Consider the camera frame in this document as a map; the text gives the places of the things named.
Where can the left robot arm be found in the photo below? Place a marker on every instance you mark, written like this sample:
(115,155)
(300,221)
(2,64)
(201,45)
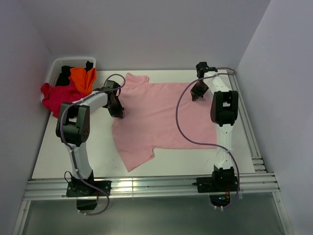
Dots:
(73,125)

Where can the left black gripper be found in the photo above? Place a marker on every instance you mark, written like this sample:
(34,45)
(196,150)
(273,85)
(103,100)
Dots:
(118,112)

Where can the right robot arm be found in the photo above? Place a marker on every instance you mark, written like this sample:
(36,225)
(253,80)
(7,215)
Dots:
(223,112)

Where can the white plastic basket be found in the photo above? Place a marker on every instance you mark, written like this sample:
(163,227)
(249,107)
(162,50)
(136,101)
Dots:
(55,69)

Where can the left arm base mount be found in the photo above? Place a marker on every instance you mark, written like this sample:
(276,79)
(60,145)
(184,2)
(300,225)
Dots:
(86,196)

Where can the aluminium front rail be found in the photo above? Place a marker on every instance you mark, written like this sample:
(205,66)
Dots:
(135,187)

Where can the pink t-shirt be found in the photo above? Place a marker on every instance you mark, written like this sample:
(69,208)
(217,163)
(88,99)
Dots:
(158,115)

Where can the aluminium right rail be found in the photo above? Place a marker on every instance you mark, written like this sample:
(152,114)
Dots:
(256,157)

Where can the black t-shirt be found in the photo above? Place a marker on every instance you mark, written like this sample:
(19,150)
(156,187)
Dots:
(63,78)

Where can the aluminium rail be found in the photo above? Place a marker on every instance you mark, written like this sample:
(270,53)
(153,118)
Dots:
(135,187)
(256,157)

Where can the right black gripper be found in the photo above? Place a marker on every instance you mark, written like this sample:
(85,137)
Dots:
(195,95)

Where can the orange t-shirt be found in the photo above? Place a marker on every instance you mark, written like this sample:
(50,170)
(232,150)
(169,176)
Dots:
(83,80)

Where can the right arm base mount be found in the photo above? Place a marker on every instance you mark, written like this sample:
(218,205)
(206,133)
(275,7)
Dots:
(222,182)

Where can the red t-shirt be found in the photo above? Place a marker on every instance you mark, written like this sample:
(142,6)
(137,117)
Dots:
(54,97)

